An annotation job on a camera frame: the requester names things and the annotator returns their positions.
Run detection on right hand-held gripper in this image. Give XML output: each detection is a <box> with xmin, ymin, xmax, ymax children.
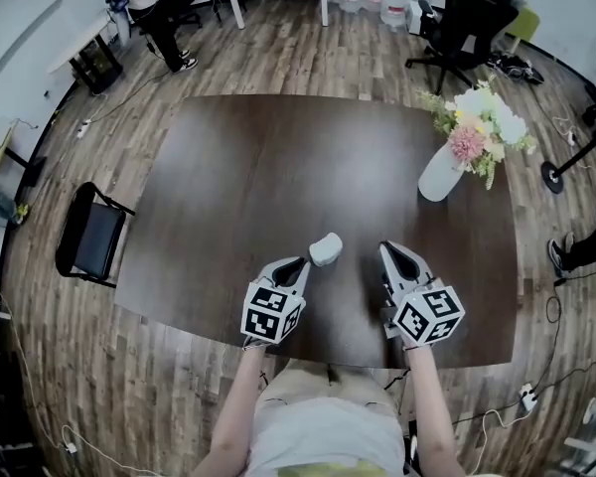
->
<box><xmin>378</xmin><ymin>239</ymin><xmax>466</xmax><ymax>350</ymax></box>

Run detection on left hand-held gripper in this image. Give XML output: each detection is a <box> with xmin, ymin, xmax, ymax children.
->
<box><xmin>239</xmin><ymin>256</ymin><xmax>313</xmax><ymax>351</ymax></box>

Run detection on small white rounded block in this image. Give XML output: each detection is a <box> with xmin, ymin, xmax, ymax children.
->
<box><xmin>308</xmin><ymin>232</ymin><xmax>345</xmax><ymax>269</ymax></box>

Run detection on person's left forearm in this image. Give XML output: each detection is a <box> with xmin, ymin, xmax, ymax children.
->
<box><xmin>205</xmin><ymin>345</ymin><xmax>270</xmax><ymax>477</ymax></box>

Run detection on person's right forearm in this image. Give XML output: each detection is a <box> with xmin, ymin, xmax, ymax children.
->
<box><xmin>403</xmin><ymin>345</ymin><xmax>467</xmax><ymax>477</ymax></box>

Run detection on white vase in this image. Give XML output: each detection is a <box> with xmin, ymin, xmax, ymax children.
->
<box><xmin>416</xmin><ymin>141</ymin><xmax>471</xmax><ymax>204</ymax></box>

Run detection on person's beige trousers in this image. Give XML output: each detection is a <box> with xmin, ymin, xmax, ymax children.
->
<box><xmin>259</xmin><ymin>362</ymin><xmax>401</xmax><ymax>419</ymax></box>

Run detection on person's white shirt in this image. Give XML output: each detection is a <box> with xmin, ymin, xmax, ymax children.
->
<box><xmin>244</xmin><ymin>397</ymin><xmax>409</xmax><ymax>477</ymax></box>

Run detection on flower bouquet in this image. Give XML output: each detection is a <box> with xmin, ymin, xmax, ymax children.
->
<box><xmin>416</xmin><ymin>74</ymin><xmax>540</xmax><ymax>191</ymax></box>

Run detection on black coat stand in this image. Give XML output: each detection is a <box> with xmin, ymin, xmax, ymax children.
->
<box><xmin>540</xmin><ymin>125</ymin><xmax>596</xmax><ymax>196</ymax></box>

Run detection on black folding chair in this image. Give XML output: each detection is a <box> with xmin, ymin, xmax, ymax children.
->
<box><xmin>54</xmin><ymin>181</ymin><xmax>137</xmax><ymax>290</ymax></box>

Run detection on yellow-green table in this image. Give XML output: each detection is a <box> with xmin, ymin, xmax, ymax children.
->
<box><xmin>450</xmin><ymin>0</ymin><xmax>543</xmax><ymax>55</ymax></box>

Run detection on light wooden side table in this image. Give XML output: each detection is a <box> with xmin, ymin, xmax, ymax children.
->
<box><xmin>0</xmin><ymin>118</ymin><xmax>49</xmax><ymax>189</ymax></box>

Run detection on round white table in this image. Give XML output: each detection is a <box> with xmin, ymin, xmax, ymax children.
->
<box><xmin>46</xmin><ymin>14</ymin><xmax>126</xmax><ymax>96</ymax></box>

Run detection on white cable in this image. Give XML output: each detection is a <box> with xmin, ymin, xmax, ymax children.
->
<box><xmin>474</xmin><ymin>404</ymin><xmax>533</xmax><ymax>462</ymax></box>

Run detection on black cable bundle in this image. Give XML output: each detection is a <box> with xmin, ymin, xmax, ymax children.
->
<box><xmin>491</xmin><ymin>49</ymin><xmax>546</xmax><ymax>86</ymax></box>

